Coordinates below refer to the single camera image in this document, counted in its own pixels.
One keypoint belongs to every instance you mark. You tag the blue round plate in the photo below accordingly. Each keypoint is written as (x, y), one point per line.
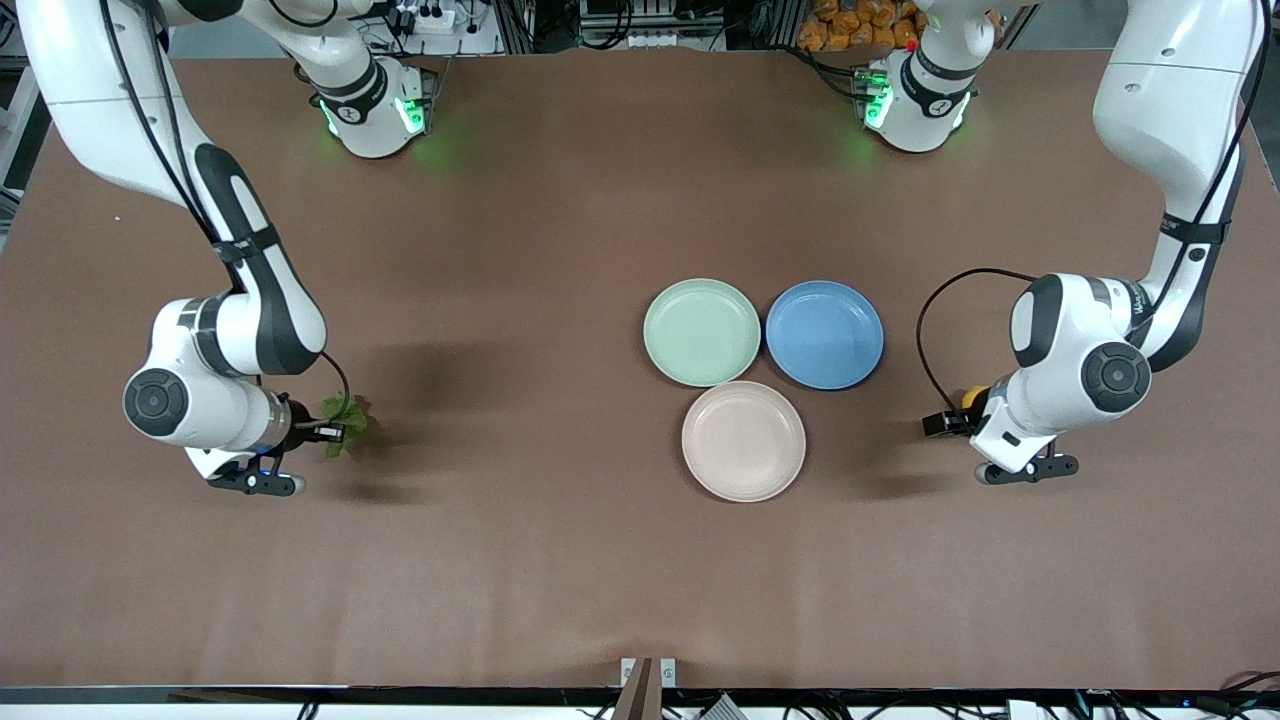
(824, 335)

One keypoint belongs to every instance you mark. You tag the yellow lemon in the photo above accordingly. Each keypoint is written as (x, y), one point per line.
(974, 398)

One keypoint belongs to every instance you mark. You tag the brown wooden strip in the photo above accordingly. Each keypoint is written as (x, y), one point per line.
(637, 695)

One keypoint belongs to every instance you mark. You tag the white power strip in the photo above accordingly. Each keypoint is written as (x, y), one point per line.
(428, 17)

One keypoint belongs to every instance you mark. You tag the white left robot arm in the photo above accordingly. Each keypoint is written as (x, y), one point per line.
(1170, 90)

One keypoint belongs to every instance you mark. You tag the silver metal table bracket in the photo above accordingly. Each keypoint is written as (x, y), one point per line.
(648, 671)

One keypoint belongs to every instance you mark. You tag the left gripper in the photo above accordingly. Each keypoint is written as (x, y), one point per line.
(973, 417)

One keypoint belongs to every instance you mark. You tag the beige round plate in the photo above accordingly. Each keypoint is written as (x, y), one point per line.
(743, 442)

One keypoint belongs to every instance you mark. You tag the green lettuce leaf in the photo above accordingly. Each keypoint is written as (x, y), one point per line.
(350, 412)

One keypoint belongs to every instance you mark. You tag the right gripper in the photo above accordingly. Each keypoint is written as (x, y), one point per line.
(296, 424)

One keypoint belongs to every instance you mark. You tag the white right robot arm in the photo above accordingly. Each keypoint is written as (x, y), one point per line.
(100, 100)

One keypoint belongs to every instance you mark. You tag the bag of orange items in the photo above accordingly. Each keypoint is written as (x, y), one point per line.
(858, 22)

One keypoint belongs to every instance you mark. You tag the mint green round plate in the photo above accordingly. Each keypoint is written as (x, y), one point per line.
(702, 332)

